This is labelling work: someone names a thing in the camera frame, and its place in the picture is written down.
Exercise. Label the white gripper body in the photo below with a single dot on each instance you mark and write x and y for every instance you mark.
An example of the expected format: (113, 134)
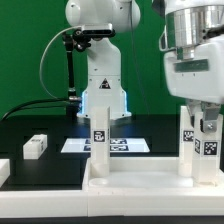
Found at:
(199, 79)

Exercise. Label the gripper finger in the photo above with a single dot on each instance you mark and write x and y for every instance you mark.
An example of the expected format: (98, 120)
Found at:
(210, 113)
(193, 106)

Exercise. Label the white desk tabletop tray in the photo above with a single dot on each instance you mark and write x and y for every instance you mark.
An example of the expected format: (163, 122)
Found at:
(138, 174)

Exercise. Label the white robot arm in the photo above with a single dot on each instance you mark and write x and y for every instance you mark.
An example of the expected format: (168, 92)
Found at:
(192, 43)

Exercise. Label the AprilTag marker sheet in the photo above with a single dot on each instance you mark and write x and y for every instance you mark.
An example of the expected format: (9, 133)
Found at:
(117, 145)

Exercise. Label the white left fence piece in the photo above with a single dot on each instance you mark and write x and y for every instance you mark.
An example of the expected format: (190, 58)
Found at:
(4, 170)

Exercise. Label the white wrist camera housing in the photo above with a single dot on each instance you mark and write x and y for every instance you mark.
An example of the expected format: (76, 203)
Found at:
(163, 42)

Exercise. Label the black camera on stand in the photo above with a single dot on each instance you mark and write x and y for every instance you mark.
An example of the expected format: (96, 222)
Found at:
(95, 31)

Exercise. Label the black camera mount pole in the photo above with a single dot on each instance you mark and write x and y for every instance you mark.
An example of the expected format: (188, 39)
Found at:
(73, 106)

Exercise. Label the white front fence wall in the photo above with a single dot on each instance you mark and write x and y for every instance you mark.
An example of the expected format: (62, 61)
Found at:
(124, 202)

